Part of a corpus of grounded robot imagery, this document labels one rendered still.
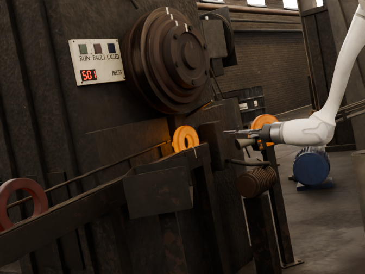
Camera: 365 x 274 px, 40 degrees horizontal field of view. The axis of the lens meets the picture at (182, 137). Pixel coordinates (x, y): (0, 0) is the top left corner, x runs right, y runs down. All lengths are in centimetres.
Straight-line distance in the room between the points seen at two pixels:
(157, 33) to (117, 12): 22
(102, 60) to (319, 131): 91
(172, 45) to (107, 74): 30
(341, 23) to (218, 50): 584
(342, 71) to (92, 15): 103
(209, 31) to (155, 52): 819
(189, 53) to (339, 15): 278
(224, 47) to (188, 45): 838
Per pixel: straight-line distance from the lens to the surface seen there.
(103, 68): 210
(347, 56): 193
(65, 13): 206
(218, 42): 1044
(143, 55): 209
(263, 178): 244
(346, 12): 480
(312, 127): 192
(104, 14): 221
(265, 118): 256
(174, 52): 212
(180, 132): 223
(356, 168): 258
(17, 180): 164
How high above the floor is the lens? 91
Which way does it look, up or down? 4 degrees down
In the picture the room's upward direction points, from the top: 11 degrees counter-clockwise
